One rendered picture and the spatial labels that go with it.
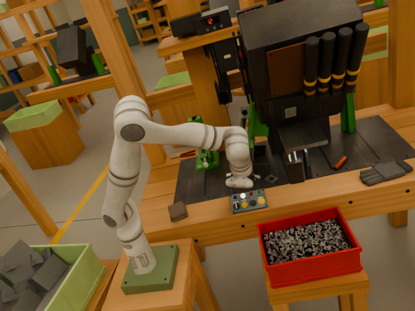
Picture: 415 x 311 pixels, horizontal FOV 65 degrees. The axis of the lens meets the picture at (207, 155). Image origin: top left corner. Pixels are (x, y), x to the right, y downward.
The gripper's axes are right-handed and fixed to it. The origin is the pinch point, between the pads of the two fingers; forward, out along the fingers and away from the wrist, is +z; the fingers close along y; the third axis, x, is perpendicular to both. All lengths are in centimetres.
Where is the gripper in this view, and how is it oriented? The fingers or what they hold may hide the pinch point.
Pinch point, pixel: (244, 183)
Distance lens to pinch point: 125.6
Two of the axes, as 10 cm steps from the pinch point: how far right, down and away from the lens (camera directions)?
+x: -1.5, 8.9, -4.3
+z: 1.7, 4.6, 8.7
